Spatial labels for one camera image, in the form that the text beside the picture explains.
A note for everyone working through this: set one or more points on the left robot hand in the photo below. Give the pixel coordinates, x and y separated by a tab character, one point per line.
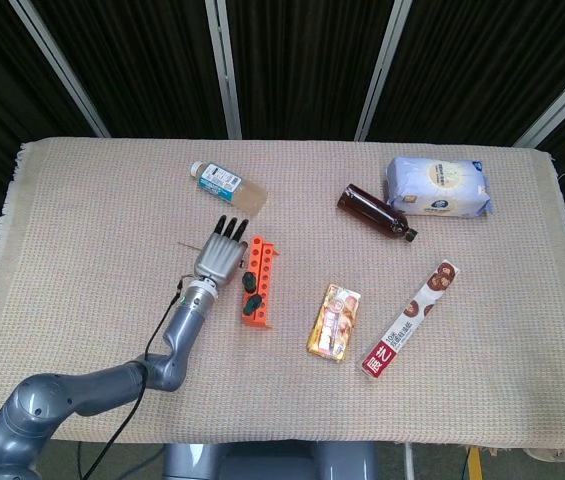
219	257

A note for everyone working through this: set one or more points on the black metal precision screwdriver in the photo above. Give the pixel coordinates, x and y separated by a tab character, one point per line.
187	245

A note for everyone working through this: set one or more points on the long green-black screwdriver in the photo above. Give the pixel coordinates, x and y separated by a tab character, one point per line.
248	281

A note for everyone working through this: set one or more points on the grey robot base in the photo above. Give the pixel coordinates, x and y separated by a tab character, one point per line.
262	462

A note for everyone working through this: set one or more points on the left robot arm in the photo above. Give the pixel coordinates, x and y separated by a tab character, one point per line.
102	385

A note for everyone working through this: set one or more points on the orange tool rack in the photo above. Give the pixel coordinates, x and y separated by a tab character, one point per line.
266	285

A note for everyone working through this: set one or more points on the clear bottle blue label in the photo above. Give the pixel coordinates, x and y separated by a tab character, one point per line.
222	182

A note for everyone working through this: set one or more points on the yellow food packet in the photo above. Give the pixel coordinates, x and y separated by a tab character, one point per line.
334	325

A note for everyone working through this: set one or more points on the brown tea bottle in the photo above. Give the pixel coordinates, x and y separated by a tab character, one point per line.
374	210

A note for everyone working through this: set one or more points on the beige woven tablecloth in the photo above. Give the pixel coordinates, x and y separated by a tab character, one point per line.
312	410

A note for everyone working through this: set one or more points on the long white red box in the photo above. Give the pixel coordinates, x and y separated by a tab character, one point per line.
412	320

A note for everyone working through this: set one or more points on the blue white tissue pack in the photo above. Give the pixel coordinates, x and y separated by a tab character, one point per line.
437	185

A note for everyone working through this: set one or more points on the white partition frame post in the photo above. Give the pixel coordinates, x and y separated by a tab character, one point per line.
59	67
562	107
382	70
224	70

